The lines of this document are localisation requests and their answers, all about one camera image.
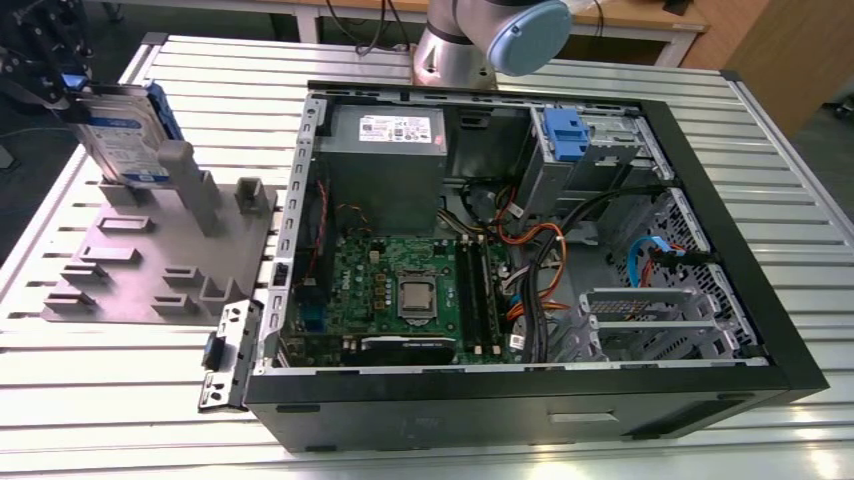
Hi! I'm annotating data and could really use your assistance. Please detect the hard disk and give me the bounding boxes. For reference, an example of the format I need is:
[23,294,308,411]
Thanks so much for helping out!
[62,74,181,189]

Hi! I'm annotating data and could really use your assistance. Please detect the silver disk bay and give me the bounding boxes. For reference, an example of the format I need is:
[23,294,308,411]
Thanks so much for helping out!
[576,287,768,364]

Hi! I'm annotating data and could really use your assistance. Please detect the grey parts rack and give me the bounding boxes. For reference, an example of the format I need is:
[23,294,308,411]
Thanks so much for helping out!
[39,138,281,324]

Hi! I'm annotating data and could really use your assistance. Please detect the silver power supply unit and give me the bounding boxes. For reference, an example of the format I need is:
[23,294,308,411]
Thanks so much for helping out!
[312,104,448,236]

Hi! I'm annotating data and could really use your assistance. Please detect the silver expansion slot latch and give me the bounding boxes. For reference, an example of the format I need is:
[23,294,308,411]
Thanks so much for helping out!
[196,298,262,414]

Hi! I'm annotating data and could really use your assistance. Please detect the green motherboard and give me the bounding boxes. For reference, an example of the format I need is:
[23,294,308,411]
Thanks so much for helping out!
[276,232,521,366]

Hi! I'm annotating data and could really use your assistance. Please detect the CPU socket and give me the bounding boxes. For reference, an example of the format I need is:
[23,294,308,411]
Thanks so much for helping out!
[393,268,442,329]

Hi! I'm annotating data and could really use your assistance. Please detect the silver CPU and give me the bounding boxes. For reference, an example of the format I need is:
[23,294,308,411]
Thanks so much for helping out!
[401,283,436,315]

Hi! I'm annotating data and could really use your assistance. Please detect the blue plastic drive latch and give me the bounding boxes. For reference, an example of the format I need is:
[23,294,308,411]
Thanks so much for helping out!
[542,107,592,164]

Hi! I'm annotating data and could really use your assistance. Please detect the black graphics card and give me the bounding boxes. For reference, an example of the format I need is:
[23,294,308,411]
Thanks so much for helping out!
[338,333,458,366]

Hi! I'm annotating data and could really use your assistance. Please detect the wooden desk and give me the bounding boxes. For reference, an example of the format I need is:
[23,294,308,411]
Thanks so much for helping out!
[265,0,712,66]

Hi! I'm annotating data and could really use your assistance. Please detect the black PC case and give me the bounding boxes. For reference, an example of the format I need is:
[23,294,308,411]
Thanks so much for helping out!
[196,79,831,454]

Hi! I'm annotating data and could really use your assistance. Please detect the red black twisted fan wire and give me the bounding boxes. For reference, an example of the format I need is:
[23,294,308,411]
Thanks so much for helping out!
[306,177,333,289]

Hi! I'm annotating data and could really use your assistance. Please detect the orange yellow power wires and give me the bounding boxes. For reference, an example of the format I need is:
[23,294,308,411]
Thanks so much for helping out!
[436,182,575,324]

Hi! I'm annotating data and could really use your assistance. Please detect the black cable bundle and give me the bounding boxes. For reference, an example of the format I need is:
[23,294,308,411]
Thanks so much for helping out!
[516,183,672,364]

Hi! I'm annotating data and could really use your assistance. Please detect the blue data wire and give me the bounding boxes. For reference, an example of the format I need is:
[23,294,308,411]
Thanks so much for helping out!
[625,234,675,291]

